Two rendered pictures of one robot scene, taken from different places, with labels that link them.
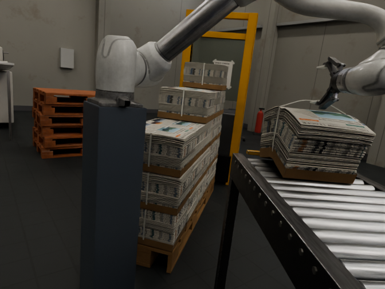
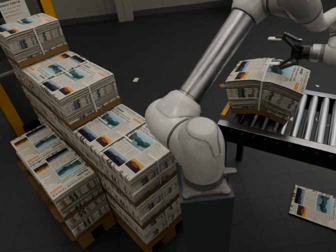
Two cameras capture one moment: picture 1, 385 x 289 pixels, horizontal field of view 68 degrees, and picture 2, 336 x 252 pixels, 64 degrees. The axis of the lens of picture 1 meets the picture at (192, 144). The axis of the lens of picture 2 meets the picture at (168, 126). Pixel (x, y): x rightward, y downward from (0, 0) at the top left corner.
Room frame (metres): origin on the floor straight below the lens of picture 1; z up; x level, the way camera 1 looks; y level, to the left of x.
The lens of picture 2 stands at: (0.86, 0.95, 1.85)
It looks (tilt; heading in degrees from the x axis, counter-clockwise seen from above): 40 degrees down; 308
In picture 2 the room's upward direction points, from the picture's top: 7 degrees counter-clockwise
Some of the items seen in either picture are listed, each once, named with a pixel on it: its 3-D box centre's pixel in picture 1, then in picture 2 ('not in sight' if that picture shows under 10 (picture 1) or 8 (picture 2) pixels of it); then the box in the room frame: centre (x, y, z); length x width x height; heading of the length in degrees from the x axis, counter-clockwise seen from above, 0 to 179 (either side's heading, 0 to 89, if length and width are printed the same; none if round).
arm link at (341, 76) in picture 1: (352, 80); (316, 53); (1.00, -0.51, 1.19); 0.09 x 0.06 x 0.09; 95
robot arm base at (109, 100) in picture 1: (116, 98); (207, 173); (1.18, 0.33, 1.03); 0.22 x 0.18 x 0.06; 37
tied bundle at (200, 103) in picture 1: (187, 104); (81, 94); (2.22, 0.07, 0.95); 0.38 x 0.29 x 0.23; 77
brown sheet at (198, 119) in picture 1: (186, 115); (85, 104); (2.22, 0.07, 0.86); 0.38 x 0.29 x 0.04; 77
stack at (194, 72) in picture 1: (200, 131); (58, 99); (2.80, -0.06, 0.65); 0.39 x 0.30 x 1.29; 77
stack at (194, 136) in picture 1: (176, 174); (112, 160); (2.09, 0.10, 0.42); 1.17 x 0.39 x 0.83; 167
